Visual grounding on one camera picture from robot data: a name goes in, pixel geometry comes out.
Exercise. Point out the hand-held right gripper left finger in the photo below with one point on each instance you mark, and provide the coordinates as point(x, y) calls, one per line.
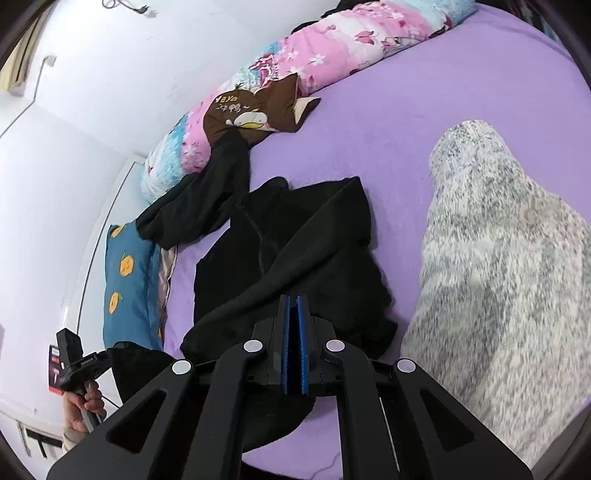
point(287, 350)

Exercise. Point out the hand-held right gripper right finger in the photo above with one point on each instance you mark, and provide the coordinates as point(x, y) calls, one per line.
point(302, 350)

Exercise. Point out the black zip fleece jacket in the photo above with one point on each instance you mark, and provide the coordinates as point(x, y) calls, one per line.
point(300, 249)

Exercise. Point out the person's left forearm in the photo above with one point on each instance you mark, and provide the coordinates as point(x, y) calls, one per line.
point(74, 443)

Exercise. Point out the person's left hand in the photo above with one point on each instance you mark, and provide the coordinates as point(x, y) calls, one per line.
point(87, 404)

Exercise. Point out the blue pillow with orange print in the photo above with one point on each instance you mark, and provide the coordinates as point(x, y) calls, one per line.
point(129, 290)

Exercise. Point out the striped pillow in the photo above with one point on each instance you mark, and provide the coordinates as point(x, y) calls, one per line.
point(167, 277)

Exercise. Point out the white headboard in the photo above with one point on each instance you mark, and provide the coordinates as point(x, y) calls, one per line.
point(106, 221)

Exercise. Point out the black hooded garment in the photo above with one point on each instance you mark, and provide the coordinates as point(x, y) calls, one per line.
point(198, 203)

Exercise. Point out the grey white knit sweater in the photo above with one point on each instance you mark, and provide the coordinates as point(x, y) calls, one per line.
point(498, 277)

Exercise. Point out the purple bed sheet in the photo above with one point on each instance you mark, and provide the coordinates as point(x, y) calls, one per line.
point(383, 138)

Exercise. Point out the brown cartoon cushion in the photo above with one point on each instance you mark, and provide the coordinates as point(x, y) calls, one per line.
point(258, 113)

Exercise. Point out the floral pink quilt roll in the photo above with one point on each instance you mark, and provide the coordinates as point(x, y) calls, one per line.
point(323, 60)

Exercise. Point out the red black wall box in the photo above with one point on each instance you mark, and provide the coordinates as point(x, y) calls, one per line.
point(54, 369)

